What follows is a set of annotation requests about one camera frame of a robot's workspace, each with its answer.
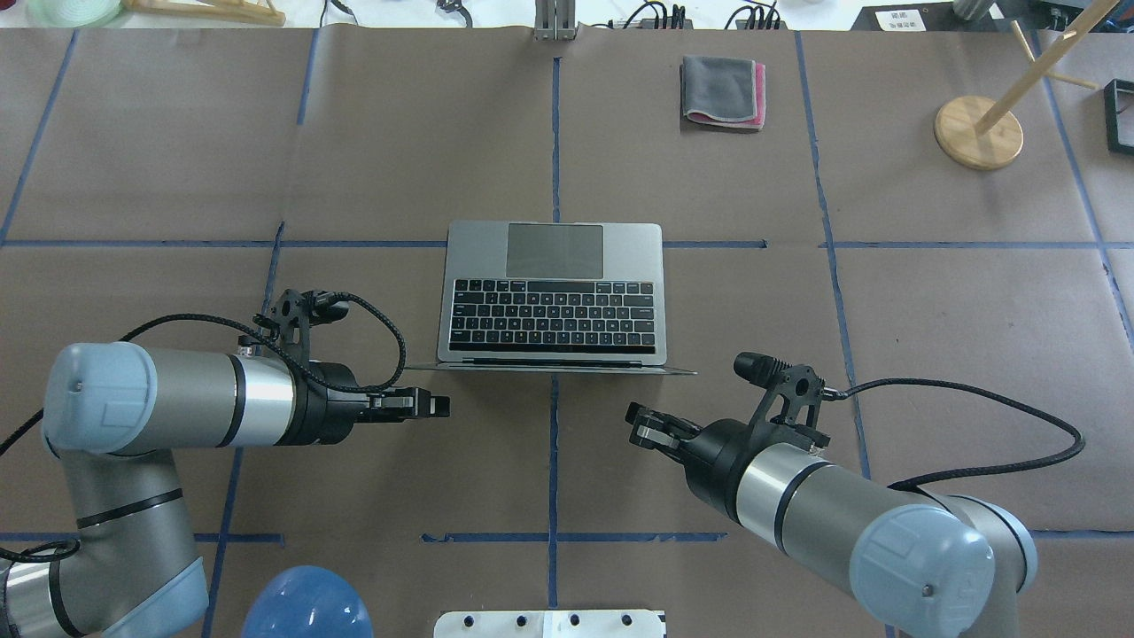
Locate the wooden dish rack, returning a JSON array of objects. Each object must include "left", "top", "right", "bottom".
[{"left": 119, "top": 1, "right": 286, "bottom": 27}]

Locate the aluminium frame post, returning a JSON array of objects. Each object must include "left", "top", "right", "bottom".
[{"left": 533, "top": 0, "right": 579, "bottom": 42}]

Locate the wooden stand with round base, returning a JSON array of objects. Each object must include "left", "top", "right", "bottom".
[{"left": 933, "top": 1, "right": 1118, "bottom": 171}]

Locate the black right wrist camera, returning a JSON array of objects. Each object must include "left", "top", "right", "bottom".
[{"left": 734, "top": 352, "right": 830, "bottom": 456}]

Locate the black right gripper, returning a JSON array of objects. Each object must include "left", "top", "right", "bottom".
[{"left": 625, "top": 402, "right": 778, "bottom": 522}]

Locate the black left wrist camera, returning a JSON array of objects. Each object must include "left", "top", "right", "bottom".
[{"left": 252, "top": 288, "right": 349, "bottom": 366}]

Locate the grey laptop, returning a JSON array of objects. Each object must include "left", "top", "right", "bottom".
[{"left": 430, "top": 221, "right": 678, "bottom": 375}]

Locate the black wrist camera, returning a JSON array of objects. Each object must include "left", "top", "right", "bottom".
[
  {"left": 252, "top": 288, "right": 349, "bottom": 366},
  {"left": 734, "top": 352, "right": 830, "bottom": 456}
]

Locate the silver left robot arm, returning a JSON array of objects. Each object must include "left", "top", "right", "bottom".
[{"left": 3, "top": 342, "right": 450, "bottom": 637}]

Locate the black picture frame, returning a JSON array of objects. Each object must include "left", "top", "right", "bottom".
[{"left": 1102, "top": 78, "right": 1133, "bottom": 158}]

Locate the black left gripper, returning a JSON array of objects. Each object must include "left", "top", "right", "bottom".
[{"left": 295, "top": 373, "right": 451, "bottom": 446}]

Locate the folded grey pink cloth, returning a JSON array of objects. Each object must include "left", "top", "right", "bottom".
[{"left": 680, "top": 54, "right": 768, "bottom": 131}]

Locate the blue desk lamp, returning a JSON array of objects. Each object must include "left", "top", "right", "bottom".
[{"left": 240, "top": 565, "right": 374, "bottom": 637}]

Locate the white lamp mounting plate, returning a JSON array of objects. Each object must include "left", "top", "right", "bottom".
[{"left": 433, "top": 609, "right": 668, "bottom": 637}]

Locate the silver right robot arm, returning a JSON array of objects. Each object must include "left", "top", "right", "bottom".
[{"left": 626, "top": 402, "right": 1038, "bottom": 637}]

